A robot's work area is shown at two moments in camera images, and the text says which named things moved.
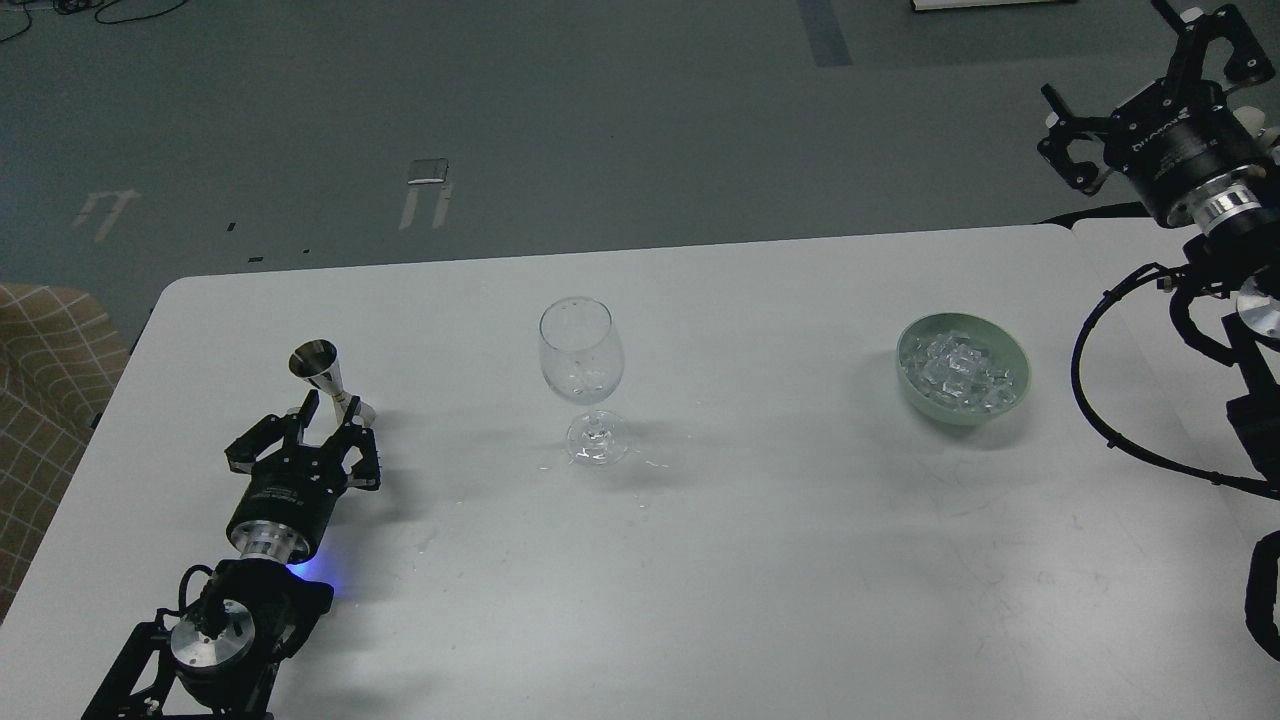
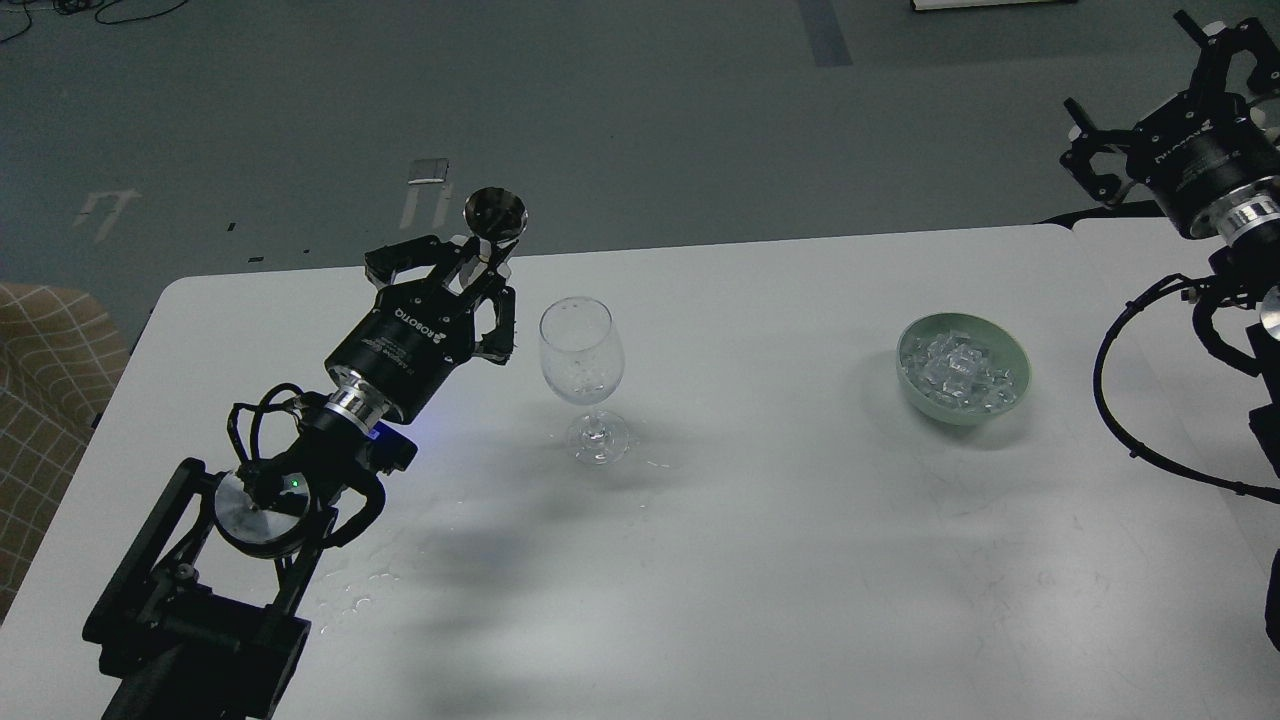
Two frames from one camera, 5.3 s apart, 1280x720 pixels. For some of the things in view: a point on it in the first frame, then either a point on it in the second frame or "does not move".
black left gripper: (291, 494) -> (403, 352)
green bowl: (963, 369) does not move
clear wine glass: (582, 358) does not move
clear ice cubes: (949, 367) does not move
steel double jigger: (316, 361) -> (496, 214)
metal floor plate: (429, 171) does not move
